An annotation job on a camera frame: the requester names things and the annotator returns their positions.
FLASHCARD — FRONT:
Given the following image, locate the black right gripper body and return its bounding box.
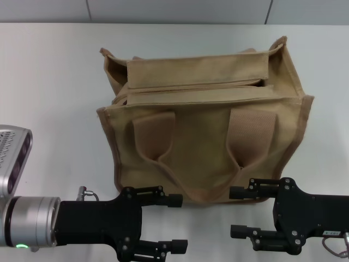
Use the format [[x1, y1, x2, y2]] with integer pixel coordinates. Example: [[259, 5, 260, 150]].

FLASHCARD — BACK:
[[272, 177, 349, 256]]

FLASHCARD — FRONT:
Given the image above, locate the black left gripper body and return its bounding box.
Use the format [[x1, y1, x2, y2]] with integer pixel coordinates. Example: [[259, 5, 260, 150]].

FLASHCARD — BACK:
[[55, 186, 143, 262]]

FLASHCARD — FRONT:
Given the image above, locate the khaki canvas food bag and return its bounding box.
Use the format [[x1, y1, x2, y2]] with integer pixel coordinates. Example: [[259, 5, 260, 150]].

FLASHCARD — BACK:
[[95, 35, 315, 205]]

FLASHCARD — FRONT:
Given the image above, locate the left gripper cable with connector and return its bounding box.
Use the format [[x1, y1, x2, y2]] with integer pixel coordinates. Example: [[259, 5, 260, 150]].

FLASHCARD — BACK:
[[77, 186, 110, 203]]

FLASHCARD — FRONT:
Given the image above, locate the gripper cable with connector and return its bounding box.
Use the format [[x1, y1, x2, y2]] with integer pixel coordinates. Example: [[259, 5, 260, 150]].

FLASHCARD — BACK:
[[77, 186, 110, 203], [321, 231, 349, 257]]

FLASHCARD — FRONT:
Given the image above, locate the right gripper cable with connector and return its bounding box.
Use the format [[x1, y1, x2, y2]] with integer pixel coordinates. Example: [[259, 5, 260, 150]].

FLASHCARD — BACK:
[[321, 231, 349, 257]]

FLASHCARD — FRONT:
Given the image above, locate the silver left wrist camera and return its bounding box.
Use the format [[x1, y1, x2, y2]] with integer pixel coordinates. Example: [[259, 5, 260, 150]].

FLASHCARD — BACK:
[[0, 124, 34, 201]]

